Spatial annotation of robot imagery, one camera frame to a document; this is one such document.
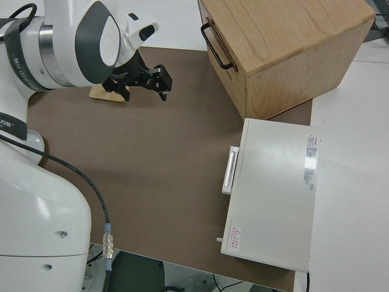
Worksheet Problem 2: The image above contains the brown table mat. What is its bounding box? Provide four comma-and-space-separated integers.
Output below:
26, 46, 314, 292

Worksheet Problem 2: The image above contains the silver oven door handle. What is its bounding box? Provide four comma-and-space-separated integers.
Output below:
221, 145, 240, 195

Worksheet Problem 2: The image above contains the black metal box handle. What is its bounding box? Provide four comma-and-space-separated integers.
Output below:
200, 23, 235, 70

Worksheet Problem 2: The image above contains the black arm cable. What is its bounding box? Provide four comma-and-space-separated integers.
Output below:
0, 2, 115, 292

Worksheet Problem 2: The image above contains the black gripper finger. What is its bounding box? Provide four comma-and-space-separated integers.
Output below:
147, 64, 173, 103
102, 79, 132, 103

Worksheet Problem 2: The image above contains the light wooden drawer box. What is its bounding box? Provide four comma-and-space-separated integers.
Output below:
196, 0, 376, 122

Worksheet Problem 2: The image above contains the white toaster oven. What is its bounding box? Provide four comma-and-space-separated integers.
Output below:
215, 117, 322, 273

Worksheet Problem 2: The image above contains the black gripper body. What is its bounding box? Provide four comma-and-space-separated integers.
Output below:
109, 50, 153, 87

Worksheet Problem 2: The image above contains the wooden mug rack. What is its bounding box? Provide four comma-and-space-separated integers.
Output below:
89, 85, 134, 105

